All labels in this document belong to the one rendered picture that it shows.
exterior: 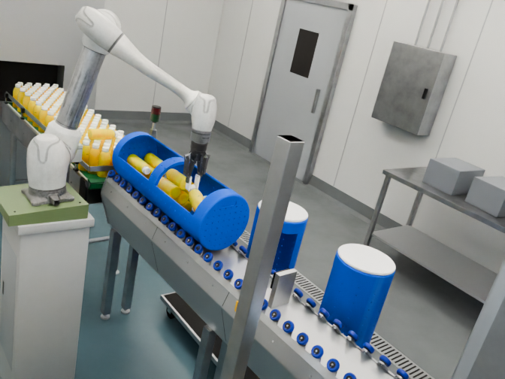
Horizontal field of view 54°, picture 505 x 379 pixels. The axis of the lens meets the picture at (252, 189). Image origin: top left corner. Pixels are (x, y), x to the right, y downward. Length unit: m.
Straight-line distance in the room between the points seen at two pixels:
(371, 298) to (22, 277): 1.54
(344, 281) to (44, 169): 1.41
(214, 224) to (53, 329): 0.93
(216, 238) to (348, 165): 3.88
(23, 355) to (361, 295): 1.58
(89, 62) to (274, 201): 1.20
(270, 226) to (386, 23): 4.50
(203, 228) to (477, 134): 3.46
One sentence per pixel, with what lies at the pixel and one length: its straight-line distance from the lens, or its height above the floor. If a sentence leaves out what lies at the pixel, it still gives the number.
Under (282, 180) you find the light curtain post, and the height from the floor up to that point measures 1.58.
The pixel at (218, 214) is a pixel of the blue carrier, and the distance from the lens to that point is 2.19.
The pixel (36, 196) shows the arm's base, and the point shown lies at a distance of 2.32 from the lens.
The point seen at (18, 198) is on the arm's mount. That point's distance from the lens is 2.37.
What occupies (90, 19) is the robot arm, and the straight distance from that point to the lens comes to 2.16.
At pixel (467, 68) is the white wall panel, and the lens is 5.21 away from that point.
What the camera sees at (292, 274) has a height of 1.07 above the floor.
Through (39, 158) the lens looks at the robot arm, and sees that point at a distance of 2.26.
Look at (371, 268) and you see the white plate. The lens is 2.34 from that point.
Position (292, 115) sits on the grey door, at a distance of 6.56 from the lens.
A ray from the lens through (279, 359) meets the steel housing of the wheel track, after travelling 1.94.
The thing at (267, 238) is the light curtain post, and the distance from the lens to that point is 1.51.
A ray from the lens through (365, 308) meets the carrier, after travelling 2.40.
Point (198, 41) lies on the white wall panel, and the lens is 7.91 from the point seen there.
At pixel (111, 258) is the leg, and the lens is 3.11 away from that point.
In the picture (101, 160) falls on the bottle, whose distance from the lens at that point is 3.01.
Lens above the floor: 2.05
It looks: 21 degrees down
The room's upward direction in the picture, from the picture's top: 13 degrees clockwise
